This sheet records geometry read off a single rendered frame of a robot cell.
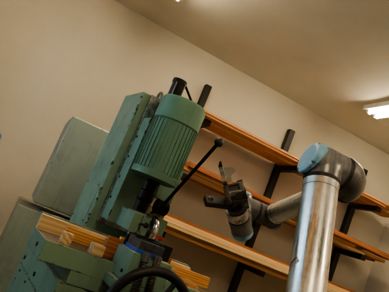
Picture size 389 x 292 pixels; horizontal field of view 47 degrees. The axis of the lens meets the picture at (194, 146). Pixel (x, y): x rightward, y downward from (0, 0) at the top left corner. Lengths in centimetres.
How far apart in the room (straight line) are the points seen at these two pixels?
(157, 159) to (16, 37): 268
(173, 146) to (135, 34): 270
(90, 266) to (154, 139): 47
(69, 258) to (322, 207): 76
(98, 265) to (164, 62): 298
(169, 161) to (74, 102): 249
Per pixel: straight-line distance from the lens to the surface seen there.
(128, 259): 138
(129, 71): 409
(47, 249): 139
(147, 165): 155
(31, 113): 394
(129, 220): 158
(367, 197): 459
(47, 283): 152
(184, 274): 174
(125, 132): 178
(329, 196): 140
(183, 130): 158
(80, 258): 142
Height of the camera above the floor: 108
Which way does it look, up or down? 10 degrees up
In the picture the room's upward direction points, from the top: 22 degrees clockwise
